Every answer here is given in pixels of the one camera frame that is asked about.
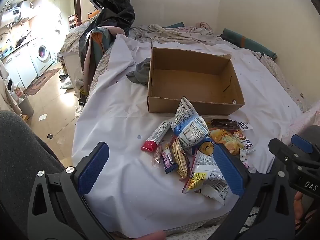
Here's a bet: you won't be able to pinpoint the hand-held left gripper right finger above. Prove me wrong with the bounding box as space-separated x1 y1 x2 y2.
210 144 304 240

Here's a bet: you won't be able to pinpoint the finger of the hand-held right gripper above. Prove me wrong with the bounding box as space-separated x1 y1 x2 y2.
291 134 320 161
268 138 304 172

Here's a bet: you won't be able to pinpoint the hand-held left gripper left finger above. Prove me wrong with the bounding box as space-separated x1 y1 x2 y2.
27 141 113 240

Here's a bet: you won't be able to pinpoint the small pink snack packet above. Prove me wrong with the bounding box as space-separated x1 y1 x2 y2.
239 149 250 168

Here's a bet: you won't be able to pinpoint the white red-edged snack packet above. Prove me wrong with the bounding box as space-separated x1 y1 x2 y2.
182 150 229 205

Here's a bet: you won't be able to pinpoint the small white snack packet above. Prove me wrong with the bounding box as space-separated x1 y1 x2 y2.
241 139 256 154

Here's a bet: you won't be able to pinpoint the blue cartoon snack packet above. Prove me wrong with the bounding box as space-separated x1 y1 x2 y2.
192 136 217 157

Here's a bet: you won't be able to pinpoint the yellow snack bag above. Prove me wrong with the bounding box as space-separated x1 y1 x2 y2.
207 127 247 155

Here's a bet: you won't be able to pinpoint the dark jerky packet white label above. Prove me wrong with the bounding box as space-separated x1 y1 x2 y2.
206 119 253 131

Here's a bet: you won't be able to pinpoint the brown striped snack stick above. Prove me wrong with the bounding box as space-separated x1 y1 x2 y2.
171 137 189 180

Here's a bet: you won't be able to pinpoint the blue cone snack bag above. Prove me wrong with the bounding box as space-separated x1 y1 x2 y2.
171 97 210 155

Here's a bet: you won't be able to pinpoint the purple snack packet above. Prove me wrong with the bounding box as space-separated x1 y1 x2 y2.
152 141 178 174

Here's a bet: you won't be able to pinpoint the white red-ended snack stick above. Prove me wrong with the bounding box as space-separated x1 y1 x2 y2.
140 121 173 152

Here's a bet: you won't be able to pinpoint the brown cardboard box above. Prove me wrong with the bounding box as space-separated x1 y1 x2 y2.
147 47 246 116

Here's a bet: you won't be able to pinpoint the person's right hand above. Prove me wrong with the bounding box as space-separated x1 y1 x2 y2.
294 192 305 227

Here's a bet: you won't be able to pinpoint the person's grey trouser leg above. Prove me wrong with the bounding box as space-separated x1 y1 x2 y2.
304 125 320 155
0 110 73 230

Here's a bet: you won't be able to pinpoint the pink floral blanket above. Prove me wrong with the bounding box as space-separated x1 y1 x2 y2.
282 105 320 143

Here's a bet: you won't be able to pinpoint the grey trash bin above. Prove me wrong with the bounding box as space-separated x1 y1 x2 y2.
17 94 34 119

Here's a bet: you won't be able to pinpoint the brown floor mat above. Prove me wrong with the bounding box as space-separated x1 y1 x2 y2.
24 68 61 96

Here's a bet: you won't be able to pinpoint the grey cloth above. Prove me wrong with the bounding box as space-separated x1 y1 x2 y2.
126 57 152 85

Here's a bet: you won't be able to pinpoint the green pillow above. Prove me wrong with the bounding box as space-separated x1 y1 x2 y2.
220 28 278 60

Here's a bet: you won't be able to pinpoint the white kitchen cabinets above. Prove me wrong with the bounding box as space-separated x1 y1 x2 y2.
0 47 38 90

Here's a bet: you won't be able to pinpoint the white washing machine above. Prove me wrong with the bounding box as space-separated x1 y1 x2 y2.
30 38 57 77

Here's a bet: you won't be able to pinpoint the teal orange hanging cloth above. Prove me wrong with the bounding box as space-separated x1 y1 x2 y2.
84 26 125 90

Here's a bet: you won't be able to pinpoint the patterned blanket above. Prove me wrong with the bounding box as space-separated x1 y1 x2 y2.
62 20 95 53

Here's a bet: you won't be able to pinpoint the floral crumpled bedding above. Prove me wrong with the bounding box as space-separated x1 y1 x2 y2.
130 21 223 47

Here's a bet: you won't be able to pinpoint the black plastic bag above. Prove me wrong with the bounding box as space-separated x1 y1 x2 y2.
79 0 135 63

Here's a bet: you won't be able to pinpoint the kitchen range hood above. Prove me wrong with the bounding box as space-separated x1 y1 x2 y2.
5 1 32 22

